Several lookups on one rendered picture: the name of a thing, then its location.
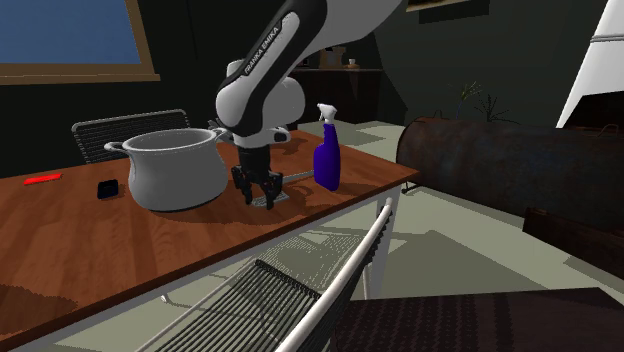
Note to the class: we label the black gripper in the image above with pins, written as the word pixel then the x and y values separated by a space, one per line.
pixel 254 161

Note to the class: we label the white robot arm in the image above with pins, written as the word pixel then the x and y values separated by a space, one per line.
pixel 273 102

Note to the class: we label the grey metal spatula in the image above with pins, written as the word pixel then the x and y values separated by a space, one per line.
pixel 298 175

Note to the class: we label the blue spray bottle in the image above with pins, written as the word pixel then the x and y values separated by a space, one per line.
pixel 327 163

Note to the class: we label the white cooking pot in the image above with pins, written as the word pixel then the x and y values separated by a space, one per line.
pixel 175 175

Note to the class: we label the dark wooden shelf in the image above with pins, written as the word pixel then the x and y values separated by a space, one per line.
pixel 346 95

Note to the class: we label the small black box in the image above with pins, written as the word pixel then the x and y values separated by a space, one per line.
pixel 108 189

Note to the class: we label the wooden table with white legs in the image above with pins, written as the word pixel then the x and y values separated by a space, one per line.
pixel 97 244

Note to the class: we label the red flat bar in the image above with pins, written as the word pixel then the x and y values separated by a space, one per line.
pixel 43 179

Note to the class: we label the dark brown sofa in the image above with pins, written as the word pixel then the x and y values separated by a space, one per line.
pixel 497 161

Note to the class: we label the thin green plant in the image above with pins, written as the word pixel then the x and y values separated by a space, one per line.
pixel 487 108

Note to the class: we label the dark woven rug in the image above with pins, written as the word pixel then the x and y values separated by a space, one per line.
pixel 487 322

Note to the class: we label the white chimney hood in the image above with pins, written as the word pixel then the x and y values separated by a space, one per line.
pixel 599 68

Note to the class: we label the black woven chair white frame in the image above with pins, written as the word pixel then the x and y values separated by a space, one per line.
pixel 273 312
pixel 112 134

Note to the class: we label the window with wooden frame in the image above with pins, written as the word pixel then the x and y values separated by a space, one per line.
pixel 63 34

